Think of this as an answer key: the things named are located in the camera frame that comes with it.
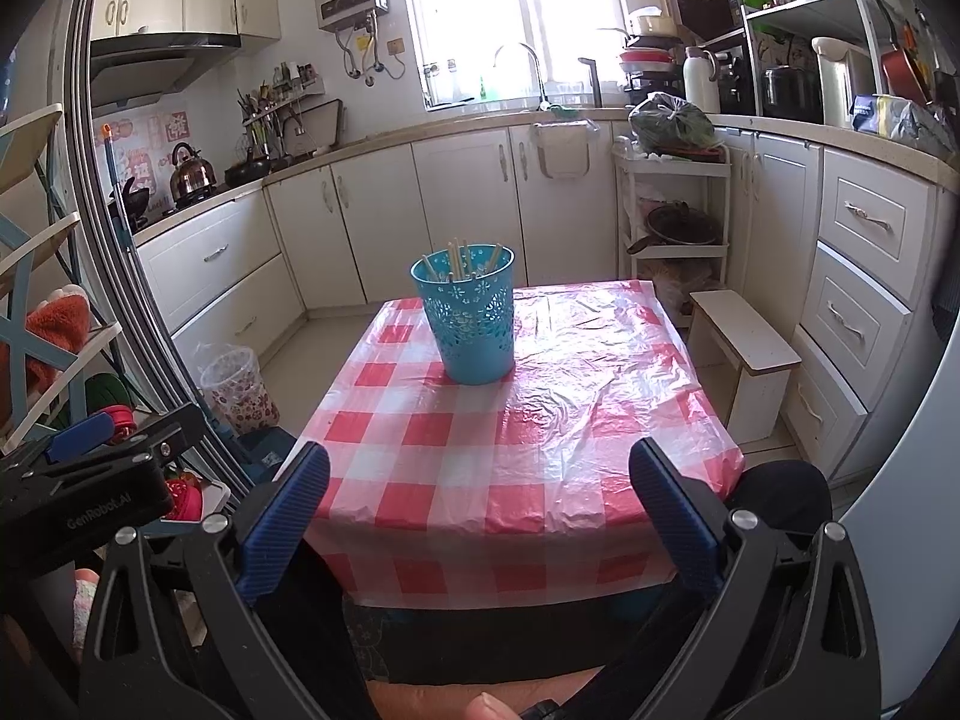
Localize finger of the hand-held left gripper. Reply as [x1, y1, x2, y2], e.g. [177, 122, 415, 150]
[112, 403, 205, 470]
[43, 411, 115, 464]

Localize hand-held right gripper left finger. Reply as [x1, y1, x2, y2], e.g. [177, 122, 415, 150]
[79, 441, 332, 720]

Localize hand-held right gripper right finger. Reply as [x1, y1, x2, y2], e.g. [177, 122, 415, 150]
[628, 436, 882, 720]

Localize blue perforated plastic basket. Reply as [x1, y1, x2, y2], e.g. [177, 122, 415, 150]
[409, 244, 518, 386]

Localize bunch of wooden chopsticks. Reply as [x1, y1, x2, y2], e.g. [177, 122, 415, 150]
[420, 238, 505, 282]

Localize person's left hand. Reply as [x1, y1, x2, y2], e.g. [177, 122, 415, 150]
[71, 568, 102, 653]

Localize person's right hand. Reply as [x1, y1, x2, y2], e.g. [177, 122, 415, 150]
[371, 664, 601, 720]

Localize clear plastic waste bin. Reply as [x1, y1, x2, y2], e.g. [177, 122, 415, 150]
[199, 345, 280, 436]

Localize orange plush toy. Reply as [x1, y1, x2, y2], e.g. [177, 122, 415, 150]
[0, 285, 91, 391]

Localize red white checked tablecloth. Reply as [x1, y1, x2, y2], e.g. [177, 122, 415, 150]
[274, 279, 747, 612]

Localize white wooden stool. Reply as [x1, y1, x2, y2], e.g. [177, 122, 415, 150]
[686, 290, 803, 445]

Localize white folding shelf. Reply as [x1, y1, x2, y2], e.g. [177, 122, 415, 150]
[0, 103, 125, 443]

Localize black wok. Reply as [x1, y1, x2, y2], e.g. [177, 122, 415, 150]
[109, 176, 151, 230]

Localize white refrigerator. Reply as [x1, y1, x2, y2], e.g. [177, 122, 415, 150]
[836, 300, 960, 713]

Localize steel whistling kettle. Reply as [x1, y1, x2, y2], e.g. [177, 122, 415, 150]
[169, 142, 218, 200]

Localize black frying pan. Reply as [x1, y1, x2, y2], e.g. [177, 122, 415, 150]
[225, 157, 272, 187]

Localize white drawer cabinet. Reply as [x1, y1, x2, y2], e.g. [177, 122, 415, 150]
[784, 146, 946, 481]

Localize grey framed board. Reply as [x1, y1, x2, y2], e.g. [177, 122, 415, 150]
[289, 99, 346, 155]

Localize white trolley rack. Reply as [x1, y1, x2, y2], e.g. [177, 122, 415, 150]
[611, 142, 732, 293]

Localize black range hood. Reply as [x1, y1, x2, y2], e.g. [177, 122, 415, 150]
[88, 31, 242, 110]

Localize cream hanging door bin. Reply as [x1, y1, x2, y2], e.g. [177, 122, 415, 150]
[532, 122, 587, 181]

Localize green vegetable bag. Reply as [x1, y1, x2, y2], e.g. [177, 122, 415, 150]
[628, 92, 717, 155]

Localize white thermos flask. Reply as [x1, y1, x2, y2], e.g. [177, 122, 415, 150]
[682, 46, 721, 113]

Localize black cooking pot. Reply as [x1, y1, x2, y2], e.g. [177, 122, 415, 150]
[761, 65, 822, 121]

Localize black countertop appliance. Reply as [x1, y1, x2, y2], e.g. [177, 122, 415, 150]
[716, 49, 762, 115]

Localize blue printed packet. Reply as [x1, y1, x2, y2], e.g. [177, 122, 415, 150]
[851, 94, 957, 158]

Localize curved chrome faucet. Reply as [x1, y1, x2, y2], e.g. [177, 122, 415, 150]
[493, 43, 552, 110]

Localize stack of dishes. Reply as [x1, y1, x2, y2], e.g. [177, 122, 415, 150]
[619, 7, 685, 98]

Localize white electric water boiler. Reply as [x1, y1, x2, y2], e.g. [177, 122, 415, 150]
[811, 36, 878, 128]

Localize red hanging pan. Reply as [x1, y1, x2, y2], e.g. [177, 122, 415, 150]
[870, 0, 931, 106]

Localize black microwave oven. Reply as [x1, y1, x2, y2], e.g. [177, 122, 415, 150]
[670, 0, 743, 42]

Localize white storage rack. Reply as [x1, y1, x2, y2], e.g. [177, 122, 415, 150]
[742, 0, 893, 125]

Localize white framed window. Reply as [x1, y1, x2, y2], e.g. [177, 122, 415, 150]
[396, 0, 631, 110]

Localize silver sliding door frame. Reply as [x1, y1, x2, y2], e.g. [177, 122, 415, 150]
[52, 0, 256, 481]

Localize blue mop handle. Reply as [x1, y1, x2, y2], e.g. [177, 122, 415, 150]
[101, 124, 136, 248]

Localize dark pan with handle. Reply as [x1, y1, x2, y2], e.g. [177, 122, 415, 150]
[626, 202, 721, 254]

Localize wall utensil rack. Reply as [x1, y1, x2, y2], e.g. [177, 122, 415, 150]
[238, 79, 327, 143]

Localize water heater hoses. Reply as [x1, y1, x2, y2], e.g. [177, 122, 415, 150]
[337, 22, 391, 83]

